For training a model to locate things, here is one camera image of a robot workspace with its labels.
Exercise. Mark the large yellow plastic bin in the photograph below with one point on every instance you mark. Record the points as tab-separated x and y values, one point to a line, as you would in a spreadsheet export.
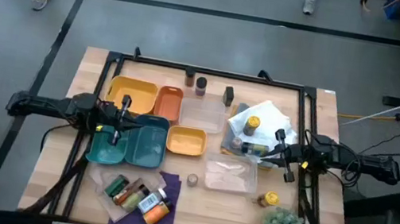
142	93

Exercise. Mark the white-label spice jar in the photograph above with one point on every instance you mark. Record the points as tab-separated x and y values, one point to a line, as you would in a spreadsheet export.
149	201

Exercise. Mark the orange spice jar black lid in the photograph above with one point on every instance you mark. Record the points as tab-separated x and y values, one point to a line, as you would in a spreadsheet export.
155	213

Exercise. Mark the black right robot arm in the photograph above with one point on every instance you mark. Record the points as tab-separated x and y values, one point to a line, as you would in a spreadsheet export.
357	161

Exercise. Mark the small silver-top jar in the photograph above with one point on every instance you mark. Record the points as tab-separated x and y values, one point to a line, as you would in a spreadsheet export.
192	179

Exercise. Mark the white cloth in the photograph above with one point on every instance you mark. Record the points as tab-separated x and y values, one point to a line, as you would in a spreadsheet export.
271	117

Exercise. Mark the small yellow plastic bin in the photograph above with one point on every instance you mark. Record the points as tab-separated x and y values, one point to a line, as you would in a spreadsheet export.
186	142

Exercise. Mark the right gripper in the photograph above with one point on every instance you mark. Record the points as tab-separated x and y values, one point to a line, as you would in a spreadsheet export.
291	156

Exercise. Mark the green spice jar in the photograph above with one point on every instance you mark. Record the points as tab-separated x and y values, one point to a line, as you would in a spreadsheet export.
115	186

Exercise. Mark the black spice tin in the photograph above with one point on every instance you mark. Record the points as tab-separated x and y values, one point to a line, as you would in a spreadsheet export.
228	95

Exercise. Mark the orange plastic bin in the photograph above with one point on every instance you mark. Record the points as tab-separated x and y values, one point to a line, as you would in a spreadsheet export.
168	103

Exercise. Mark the green plastic bin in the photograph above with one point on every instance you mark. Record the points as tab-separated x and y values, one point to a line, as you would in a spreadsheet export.
105	151

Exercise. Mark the purple spice jar dark lid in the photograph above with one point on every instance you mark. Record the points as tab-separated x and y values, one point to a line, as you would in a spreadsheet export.
200	86

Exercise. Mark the slim red-orange spice jar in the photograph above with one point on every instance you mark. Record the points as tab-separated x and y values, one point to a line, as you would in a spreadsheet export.
122	197

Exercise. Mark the yellow-lid spice jar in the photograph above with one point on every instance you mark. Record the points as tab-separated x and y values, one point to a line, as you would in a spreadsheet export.
252	122
271	198

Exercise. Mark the blue-yellow label spice jar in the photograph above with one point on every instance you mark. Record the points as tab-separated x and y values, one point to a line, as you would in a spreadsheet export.
254	149

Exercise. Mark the olive spice jar black lid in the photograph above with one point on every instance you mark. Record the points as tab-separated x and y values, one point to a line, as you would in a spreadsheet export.
133	200

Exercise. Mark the blue plastic bin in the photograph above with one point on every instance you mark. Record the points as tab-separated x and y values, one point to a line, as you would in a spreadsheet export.
146	145

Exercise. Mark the clear plastic container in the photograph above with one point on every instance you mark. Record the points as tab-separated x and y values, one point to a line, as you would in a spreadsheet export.
230	175
201	114

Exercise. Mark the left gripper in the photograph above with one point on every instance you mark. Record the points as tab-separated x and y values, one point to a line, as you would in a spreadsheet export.
124	108

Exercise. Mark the black rig frame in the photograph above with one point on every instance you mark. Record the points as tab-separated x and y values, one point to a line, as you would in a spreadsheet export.
210	72

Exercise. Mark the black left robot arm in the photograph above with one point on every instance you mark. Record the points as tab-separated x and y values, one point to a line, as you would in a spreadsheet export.
44	105

